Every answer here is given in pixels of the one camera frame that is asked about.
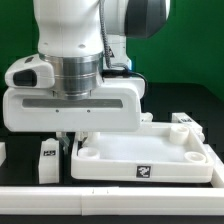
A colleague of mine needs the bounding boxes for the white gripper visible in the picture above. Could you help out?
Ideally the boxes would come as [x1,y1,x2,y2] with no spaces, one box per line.
[3,78,145,154]

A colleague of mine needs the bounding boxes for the white desk tabletop panel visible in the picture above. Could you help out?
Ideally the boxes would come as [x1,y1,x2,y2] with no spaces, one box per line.
[71,122,214,183]

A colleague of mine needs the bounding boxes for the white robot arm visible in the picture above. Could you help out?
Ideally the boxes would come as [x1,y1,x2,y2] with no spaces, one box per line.
[3,0,170,140]

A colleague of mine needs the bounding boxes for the white front barrier rail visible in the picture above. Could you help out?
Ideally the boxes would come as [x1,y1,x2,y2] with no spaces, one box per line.
[0,187,224,216]

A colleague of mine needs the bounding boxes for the white left barrier rail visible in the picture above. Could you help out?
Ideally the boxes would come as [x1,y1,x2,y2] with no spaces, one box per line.
[0,142,6,166]

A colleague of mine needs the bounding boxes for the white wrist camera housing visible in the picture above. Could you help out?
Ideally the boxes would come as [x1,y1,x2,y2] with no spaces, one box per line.
[5,54,55,89]

